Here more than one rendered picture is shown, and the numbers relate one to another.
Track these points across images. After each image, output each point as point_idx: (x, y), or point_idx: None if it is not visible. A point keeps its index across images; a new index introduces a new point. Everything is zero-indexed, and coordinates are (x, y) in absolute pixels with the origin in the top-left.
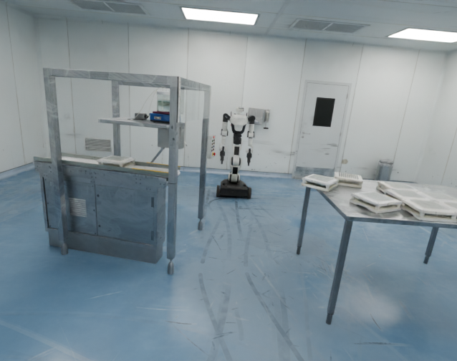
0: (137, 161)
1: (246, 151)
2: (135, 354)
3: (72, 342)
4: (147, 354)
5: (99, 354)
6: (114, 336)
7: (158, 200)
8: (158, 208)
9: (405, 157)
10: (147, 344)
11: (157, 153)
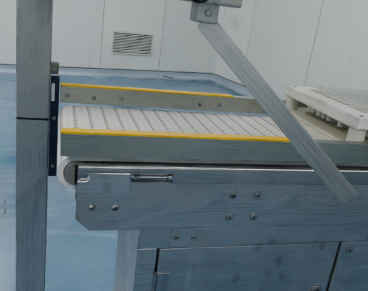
0: (348, 142)
1: None
2: (14, 247)
3: (111, 242)
4: None
5: (63, 239)
6: (60, 258)
7: (119, 239)
8: (116, 272)
9: None
10: (2, 260)
11: (256, 78)
